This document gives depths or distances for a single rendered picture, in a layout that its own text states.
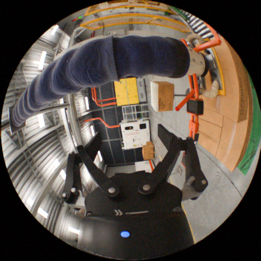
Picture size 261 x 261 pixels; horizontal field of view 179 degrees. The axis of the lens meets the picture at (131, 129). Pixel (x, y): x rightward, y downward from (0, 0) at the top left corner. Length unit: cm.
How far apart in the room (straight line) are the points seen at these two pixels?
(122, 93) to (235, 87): 748
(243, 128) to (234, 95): 47
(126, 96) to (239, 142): 748
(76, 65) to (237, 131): 126
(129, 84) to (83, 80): 740
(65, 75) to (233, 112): 88
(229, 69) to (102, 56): 70
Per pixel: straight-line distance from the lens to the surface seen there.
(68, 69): 38
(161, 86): 186
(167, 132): 16
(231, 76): 70
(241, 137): 110
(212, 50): 58
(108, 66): 33
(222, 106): 73
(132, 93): 766
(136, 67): 34
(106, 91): 1120
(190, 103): 52
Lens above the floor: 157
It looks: level
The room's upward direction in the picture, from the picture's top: 97 degrees counter-clockwise
